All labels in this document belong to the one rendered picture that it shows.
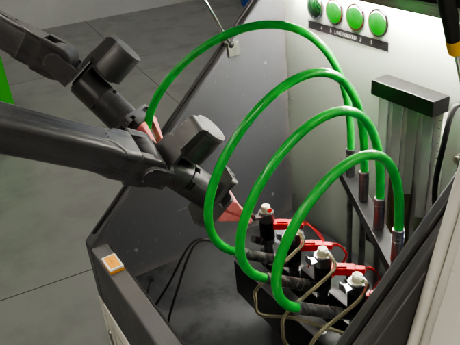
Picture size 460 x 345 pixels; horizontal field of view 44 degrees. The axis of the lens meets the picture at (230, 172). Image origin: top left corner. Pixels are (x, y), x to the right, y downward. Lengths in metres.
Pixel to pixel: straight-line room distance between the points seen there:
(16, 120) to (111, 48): 0.33
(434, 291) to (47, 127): 0.53
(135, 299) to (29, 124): 0.50
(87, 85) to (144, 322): 0.43
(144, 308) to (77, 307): 1.56
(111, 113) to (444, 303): 0.61
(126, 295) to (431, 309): 0.59
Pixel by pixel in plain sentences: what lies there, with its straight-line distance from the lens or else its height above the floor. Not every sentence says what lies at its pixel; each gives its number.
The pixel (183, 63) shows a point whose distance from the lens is 0.98.
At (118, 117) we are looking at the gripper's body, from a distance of 1.02.
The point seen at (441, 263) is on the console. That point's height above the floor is 1.20.
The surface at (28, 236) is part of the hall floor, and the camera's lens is 3.21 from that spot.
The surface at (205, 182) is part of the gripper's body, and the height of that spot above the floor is 1.20.
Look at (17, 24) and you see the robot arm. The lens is 1.05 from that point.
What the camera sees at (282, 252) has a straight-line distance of 0.75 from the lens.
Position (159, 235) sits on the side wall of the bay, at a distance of 1.34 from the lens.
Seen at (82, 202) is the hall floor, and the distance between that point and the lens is 3.38.
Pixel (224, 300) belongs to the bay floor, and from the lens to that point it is 1.27.
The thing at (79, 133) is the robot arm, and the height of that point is 1.37.
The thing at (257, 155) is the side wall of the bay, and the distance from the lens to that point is 1.39.
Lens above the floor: 1.67
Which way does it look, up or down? 29 degrees down
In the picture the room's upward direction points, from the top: 6 degrees counter-clockwise
